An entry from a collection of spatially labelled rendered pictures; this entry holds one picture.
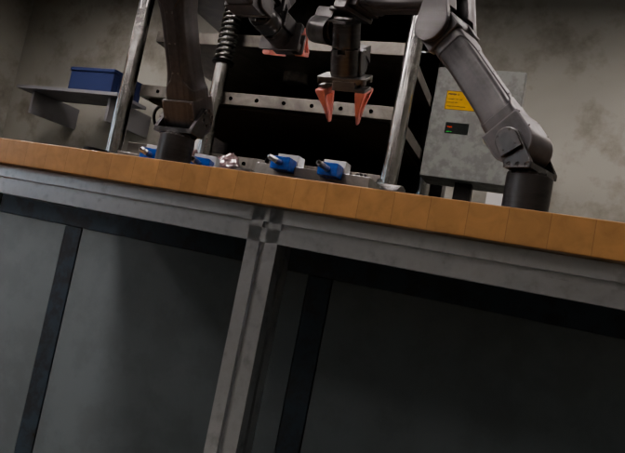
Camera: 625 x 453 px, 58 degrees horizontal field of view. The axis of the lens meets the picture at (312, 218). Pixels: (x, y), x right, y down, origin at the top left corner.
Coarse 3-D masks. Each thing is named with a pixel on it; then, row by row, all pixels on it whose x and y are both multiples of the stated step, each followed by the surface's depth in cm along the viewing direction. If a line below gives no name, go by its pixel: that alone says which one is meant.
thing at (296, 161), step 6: (270, 156) 114; (276, 156) 119; (282, 156) 119; (288, 156) 123; (294, 156) 122; (276, 162) 117; (282, 162) 119; (288, 162) 118; (294, 162) 121; (300, 162) 123; (276, 168) 119; (282, 168) 119; (288, 168) 119; (294, 168) 121
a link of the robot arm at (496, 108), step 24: (456, 24) 90; (432, 48) 92; (456, 48) 89; (480, 48) 91; (456, 72) 89; (480, 72) 86; (480, 96) 85; (504, 96) 82; (480, 120) 84; (504, 120) 80; (528, 120) 80; (528, 144) 77
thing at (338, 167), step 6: (318, 162) 111; (324, 162) 116; (330, 162) 119; (336, 162) 119; (342, 162) 118; (318, 168) 116; (324, 168) 113; (330, 168) 115; (336, 168) 114; (342, 168) 118; (348, 168) 120; (318, 174) 116; (324, 174) 115; (330, 174) 115; (336, 174) 114
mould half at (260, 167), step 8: (256, 168) 124; (264, 168) 123; (296, 168) 121; (304, 168) 120; (288, 176) 121; (296, 176) 121; (304, 176) 120; (312, 176) 119; (344, 176) 117; (352, 176) 117; (360, 176) 116; (352, 184) 116; (360, 184) 116; (368, 184) 115; (376, 184) 121; (384, 184) 145; (392, 184) 146; (400, 192) 145
